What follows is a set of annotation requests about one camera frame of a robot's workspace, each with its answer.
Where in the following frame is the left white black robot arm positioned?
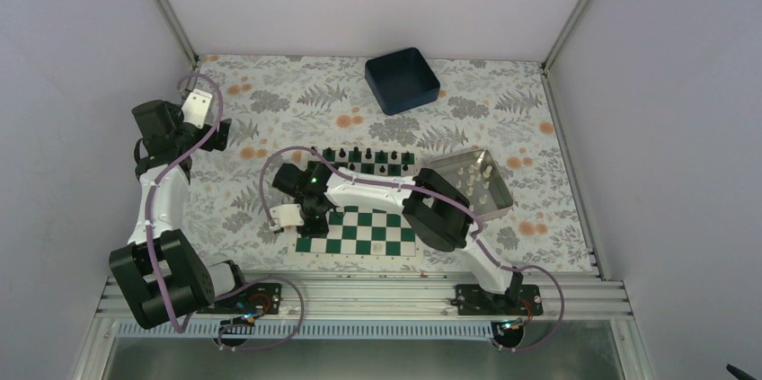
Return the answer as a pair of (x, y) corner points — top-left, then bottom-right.
(109, 91), (251, 330)

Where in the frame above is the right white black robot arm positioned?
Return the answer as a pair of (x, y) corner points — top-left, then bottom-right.
(266, 163), (523, 314)

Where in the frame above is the green white chess board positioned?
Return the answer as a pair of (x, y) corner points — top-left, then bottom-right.
(290, 146), (423, 263)

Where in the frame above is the dark blue square bin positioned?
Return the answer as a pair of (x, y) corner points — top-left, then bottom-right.
(365, 48), (441, 116)

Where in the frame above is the floral patterned table mat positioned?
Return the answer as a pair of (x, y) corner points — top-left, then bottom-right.
(183, 55), (592, 273)

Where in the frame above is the metal tray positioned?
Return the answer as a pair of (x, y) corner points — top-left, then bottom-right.
(427, 148), (514, 221)

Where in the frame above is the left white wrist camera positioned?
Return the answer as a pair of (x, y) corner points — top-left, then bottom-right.
(181, 88), (213, 128)

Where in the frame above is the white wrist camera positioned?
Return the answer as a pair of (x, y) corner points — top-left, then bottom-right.
(269, 204), (305, 233)
(181, 88), (213, 128)

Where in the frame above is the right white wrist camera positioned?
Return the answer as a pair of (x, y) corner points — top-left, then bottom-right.
(269, 204), (305, 233)

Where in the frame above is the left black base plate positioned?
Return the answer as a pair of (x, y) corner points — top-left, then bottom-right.
(198, 282), (282, 316)

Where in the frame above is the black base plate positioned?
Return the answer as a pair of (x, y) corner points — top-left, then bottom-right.
(450, 284), (544, 316)
(198, 282), (282, 316)

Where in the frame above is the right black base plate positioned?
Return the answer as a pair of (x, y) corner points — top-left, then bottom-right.
(450, 284), (544, 316)

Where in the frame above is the aluminium rail frame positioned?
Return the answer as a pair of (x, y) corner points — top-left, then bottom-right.
(74, 272), (653, 379)

